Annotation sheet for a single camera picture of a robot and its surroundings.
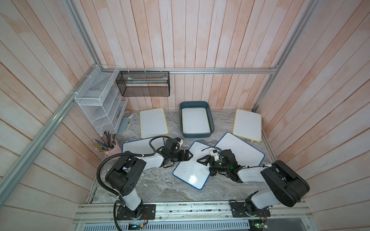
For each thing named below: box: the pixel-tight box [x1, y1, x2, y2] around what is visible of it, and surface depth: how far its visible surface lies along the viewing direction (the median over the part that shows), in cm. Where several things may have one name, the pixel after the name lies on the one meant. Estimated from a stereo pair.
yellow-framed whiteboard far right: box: [232, 108, 263, 143], surface depth 116 cm
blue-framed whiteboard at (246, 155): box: [214, 131, 265, 167], surface depth 103 cm
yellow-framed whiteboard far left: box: [139, 107, 169, 140], surface depth 116 cm
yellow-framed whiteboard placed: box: [181, 107, 211, 134], surface depth 114 cm
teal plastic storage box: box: [179, 101, 215, 139], surface depth 113 cm
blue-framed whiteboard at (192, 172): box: [172, 141, 213, 191], surface depth 87 cm
